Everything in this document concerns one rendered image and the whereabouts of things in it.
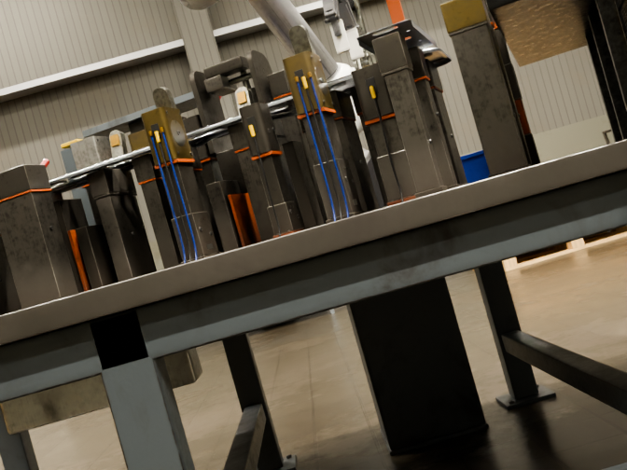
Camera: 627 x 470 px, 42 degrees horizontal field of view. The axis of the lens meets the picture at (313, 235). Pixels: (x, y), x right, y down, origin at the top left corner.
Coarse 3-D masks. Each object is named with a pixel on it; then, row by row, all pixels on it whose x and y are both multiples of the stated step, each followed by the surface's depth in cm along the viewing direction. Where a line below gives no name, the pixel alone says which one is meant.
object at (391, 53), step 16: (384, 48) 141; (400, 48) 140; (384, 64) 141; (400, 64) 140; (400, 80) 141; (400, 96) 141; (416, 96) 142; (400, 112) 142; (416, 112) 141; (400, 128) 142; (416, 128) 141; (416, 144) 141; (416, 160) 141; (432, 160) 141; (416, 176) 142; (432, 176) 141; (432, 192) 141
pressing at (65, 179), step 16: (432, 48) 168; (336, 80) 173; (352, 80) 181; (288, 96) 177; (272, 112) 192; (288, 112) 200; (208, 128) 186; (224, 128) 197; (192, 144) 208; (112, 160) 194; (128, 160) 205; (64, 176) 198
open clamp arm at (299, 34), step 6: (294, 30) 169; (300, 30) 168; (306, 30) 169; (294, 36) 169; (300, 36) 169; (306, 36) 168; (294, 42) 169; (300, 42) 169; (306, 42) 169; (294, 48) 170; (300, 48) 169; (306, 48) 169; (312, 48) 169
